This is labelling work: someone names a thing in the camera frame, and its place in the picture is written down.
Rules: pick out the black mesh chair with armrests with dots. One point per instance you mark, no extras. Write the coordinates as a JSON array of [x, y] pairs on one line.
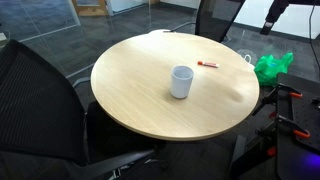
[[213, 18]]

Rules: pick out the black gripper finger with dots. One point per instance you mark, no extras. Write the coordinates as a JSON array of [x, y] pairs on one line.
[[273, 16]]

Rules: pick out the light grey mug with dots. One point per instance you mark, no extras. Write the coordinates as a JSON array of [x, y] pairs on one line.
[[181, 85]]

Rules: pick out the red marker with white cap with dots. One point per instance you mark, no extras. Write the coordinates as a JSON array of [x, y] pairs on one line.
[[209, 64]]

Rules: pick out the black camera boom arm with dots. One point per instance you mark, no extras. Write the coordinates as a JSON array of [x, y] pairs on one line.
[[305, 2]]

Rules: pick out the black perforated breadboard plate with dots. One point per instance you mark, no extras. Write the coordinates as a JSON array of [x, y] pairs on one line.
[[308, 116]]

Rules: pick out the green plastic bag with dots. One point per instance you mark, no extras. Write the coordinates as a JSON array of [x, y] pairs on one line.
[[270, 68]]

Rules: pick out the large black mesh office chair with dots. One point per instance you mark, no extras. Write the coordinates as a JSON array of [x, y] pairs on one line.
[[36, 110]]

